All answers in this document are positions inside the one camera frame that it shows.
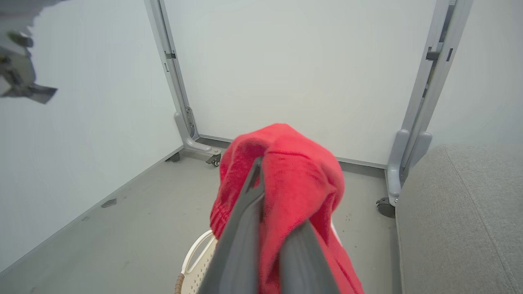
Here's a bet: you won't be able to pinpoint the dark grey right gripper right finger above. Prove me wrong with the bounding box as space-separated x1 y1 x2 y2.
280 222 340 294

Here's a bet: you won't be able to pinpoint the red and white clothes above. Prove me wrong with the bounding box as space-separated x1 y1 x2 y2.
210 123 364 294

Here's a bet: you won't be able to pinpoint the grey fabric cushion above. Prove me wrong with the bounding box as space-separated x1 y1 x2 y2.
396 143 523 294

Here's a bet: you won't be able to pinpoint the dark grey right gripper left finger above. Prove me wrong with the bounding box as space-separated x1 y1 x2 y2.
198 156 265 294

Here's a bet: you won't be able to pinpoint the grey partition post with foot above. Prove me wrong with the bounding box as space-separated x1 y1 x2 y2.
144 0 223 158
386 0 474 207

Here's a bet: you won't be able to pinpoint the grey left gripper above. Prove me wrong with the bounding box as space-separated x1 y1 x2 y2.
0 31 58 105

